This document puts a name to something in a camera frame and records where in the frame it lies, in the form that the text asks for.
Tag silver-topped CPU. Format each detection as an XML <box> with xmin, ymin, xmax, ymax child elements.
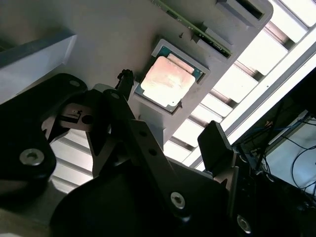
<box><xmin>134</xmin><ymin>45</ymin><xmax>205</xmax><ymax>115</ymax></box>

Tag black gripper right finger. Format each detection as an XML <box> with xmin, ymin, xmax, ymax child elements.
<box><xmin>197</xmin><ymin>120</ymin><xmax>256</xmax><ymax>237</ymax></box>

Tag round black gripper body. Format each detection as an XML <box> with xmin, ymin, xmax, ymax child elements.
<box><xmin>49</xmin><ymin>158</ymin><xmax>233</xmax><ymax>237</ymax></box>

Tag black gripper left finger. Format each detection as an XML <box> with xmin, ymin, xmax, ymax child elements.
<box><xmin>0</xmin><ymin>70</ymin><xmax>192</xmax><ymax>220</ymax></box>

